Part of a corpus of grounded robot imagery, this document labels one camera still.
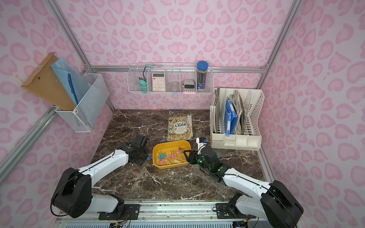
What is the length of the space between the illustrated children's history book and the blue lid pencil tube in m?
0.31

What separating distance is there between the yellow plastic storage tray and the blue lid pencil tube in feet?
1.32

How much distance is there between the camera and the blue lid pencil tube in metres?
0.86

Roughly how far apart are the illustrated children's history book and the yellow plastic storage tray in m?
0.05

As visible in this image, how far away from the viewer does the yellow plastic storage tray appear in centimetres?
89

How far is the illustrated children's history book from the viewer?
104 cm
